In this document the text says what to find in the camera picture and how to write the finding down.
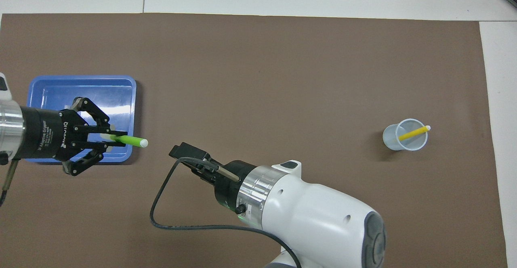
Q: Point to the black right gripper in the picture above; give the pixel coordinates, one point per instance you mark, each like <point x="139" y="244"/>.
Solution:
<point x="228" y="187"/>

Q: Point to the clear plastic cup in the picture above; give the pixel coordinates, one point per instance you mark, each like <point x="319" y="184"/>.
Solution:
<point x="391" y="141"/>

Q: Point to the brown table mat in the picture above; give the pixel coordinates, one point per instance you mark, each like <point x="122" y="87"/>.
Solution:
<point x="258" y="78"/>

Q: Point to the blue plastic tray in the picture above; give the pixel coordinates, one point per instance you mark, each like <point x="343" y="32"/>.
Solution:
<point x="117" y="94"/>

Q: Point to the yellow marker pen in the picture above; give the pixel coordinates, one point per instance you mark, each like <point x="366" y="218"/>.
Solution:
<point x="412" y="133"/>

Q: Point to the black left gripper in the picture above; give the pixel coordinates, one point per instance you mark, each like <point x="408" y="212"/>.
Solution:
<point x="44" y="135"/>

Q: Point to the green marker pen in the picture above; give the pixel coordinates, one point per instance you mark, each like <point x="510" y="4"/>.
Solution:
<point x="135" y="141"/>

